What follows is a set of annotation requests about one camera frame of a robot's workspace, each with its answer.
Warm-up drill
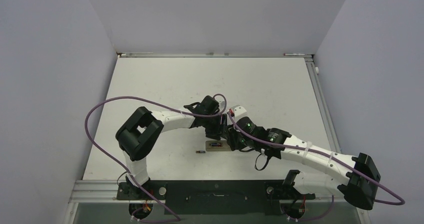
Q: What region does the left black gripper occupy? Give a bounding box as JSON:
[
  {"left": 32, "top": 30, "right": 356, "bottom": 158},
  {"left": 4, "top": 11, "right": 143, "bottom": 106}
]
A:
[{"left": 201, "top": 113, "right": 229, "bottom": 141}]

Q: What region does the beige remote control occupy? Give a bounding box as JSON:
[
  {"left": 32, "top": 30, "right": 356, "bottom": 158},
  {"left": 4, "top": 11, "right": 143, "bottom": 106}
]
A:
[{"left": 205, "top": 140, "right": 231, "bottom": 151}]

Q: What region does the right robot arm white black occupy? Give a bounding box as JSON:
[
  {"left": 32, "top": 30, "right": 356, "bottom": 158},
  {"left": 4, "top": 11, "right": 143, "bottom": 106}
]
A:
[{"left": 226, "top": 116, "right": 381, "bottom": 210}]

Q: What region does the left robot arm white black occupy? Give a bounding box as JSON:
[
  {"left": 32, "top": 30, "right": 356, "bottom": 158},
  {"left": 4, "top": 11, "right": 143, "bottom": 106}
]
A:
[{"left": 115, "top": 95, "right": 228, "bottom": 199}]

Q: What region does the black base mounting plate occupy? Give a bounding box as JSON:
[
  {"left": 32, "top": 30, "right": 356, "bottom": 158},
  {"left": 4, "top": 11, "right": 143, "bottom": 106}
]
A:
[{"left": 116, "top": 180, "right": 316, "bottom": 216}]

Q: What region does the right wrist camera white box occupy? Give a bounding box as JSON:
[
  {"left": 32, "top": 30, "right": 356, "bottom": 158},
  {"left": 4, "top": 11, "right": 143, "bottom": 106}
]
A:
[{"left": 229, "top": 105, "right": 248, "bottom": 119}]

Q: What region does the aluminium frame rail back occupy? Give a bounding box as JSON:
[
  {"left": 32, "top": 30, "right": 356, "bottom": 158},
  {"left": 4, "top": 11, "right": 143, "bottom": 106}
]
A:
[{"left": 117, "top": 52, "right": 314, "bottom": 59}]

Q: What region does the aluminium frame rail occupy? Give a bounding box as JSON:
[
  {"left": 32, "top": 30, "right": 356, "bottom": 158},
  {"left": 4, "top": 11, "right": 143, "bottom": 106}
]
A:
[
  {"left": 305, "top": 55, "right": 341, "bottom": 152},
  {"left": 117, "top": 52, "right": 314, "bottom": 59}
]

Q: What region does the aluminium frame rail right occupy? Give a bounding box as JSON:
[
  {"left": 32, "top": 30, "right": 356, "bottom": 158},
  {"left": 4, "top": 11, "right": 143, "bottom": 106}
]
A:
[{"left": 305, "top": 55, "right": 341, "bottom": 152}]

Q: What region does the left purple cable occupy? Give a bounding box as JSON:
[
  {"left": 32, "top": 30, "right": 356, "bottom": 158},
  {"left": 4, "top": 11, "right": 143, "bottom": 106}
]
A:
[{"left": 84, "top": 93, "right": 228, "bottom": 222}]

